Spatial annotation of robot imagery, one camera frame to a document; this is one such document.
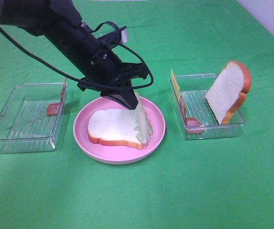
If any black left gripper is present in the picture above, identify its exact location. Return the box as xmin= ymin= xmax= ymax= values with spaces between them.
xmin=77 ymin=45 xmax=151 ymax=110

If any toast bread slice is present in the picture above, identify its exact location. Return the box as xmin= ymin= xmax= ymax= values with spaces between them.
xmin=205 ymin=61 xmax=252 ymax=125
xmin=87 ymin=109 xmax=148 ymax=150

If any green lettuce leaf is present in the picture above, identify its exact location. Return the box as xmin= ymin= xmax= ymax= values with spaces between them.
xmin=134 ymin=92 xmax=153 ymax=144

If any yellow cheese slice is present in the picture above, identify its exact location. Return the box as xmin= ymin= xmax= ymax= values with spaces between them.
xmin=171 ymin=70 xmax=180 ymax=102

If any bacon strip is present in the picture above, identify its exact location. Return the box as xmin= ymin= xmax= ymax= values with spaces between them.
xmin=46 ymin=78 xmax=67 ymax=116
xmin=180 ymin=95 xmax=204 ymax=134

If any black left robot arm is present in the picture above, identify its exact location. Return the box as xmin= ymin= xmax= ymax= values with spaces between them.
xmin=0 ymin=0 xmax=152 ymax=110

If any pink round plate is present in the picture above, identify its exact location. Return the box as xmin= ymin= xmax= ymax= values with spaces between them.
xmin=73 ymin=97 xmax=166 ymax=165

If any right clear plastic container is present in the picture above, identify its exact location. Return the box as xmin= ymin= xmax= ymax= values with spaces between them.
xmin=170 ymin=73 xmax=245 ymax=140

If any clear plastic container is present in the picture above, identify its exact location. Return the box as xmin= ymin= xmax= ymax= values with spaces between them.
xmin=0 ymin=83 xmax=68 ymax=154
xmin=170 ymin=73 xmax=245 ymax=140

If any left clear plastic container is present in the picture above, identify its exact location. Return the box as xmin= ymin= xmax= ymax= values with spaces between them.
xmin=0 ymin=83 xmax=68 ymax=154

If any green tablecloth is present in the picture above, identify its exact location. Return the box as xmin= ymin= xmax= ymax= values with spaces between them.
xmin=0 ymin=0 xmax=274 ymax=229

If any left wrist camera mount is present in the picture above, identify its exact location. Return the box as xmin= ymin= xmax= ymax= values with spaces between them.
xmin=97 ymin=26 xmax=129 ymax=45

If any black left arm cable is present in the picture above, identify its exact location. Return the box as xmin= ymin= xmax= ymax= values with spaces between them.
xmin=0 ymin=21 xmax=154 ymax=90

